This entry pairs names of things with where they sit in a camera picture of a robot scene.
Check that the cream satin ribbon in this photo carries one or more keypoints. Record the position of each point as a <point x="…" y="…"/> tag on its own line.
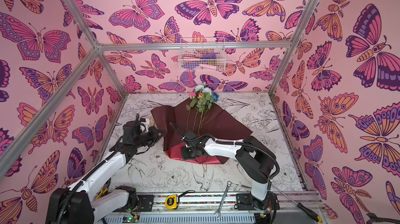
<point x="150" y="122"/>

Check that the small pink fake rose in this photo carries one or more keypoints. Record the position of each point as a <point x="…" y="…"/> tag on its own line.
<point x="193" y="96"/>

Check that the white fake rose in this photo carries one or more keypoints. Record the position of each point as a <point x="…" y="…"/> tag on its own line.
<point x="209" y="100"/>

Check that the blue fake rose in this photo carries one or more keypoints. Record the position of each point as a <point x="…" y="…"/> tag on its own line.
<point x="215" y="96"/>

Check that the coral pink fake rose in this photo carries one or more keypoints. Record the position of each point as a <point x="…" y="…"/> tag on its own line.
<point x="200" y="109"/>

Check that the yellow tape measure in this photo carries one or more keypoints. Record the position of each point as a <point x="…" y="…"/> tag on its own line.
<point x="171" y="202"/>

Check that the aluminium frame post left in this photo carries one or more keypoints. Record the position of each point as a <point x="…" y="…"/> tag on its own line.
<point x="75" y="7"/>

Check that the black yellow screwdriver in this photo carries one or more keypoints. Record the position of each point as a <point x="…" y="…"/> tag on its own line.
<point x="310" y="213"/>

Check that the aluminium frame post right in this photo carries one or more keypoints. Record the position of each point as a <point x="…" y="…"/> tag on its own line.
<point x="292" y="44"/>

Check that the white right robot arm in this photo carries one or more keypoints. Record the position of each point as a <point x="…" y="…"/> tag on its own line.
<point x="258" y="162"/>

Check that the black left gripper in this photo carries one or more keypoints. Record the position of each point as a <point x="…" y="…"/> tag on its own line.
<point x="153" y="133"/>

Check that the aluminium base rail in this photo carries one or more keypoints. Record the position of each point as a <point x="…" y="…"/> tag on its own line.
<point x="233" y="202"/>

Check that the aluminium frame crossbar back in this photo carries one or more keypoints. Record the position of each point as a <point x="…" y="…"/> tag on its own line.
<point x="197" y="45"/>

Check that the dark red wrapping paper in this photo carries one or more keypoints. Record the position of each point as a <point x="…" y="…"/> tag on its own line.
<point x="217" y="122"/>

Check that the green circuit board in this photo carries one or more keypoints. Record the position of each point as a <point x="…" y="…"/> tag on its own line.
<point x="130" y="219"/>

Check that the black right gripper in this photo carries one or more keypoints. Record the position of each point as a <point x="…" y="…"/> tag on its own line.
<point x="186" y="151"/>

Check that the yellow handled pliers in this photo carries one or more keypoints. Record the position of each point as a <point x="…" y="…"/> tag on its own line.
<point x="104" y="190"/>

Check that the aluminium frame post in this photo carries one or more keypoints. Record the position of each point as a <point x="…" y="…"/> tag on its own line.
<point x="75" y="7"/>
<point x="292" y="44"/>

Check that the white wire basket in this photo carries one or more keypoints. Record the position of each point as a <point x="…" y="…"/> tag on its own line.
<point x="202" y="59"/>

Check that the silver combination wrench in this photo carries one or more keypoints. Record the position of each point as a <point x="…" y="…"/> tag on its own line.
<point x="217" y="213"/>

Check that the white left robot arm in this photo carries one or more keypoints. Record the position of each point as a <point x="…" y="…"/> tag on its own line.
<point x="81" y="202"/>

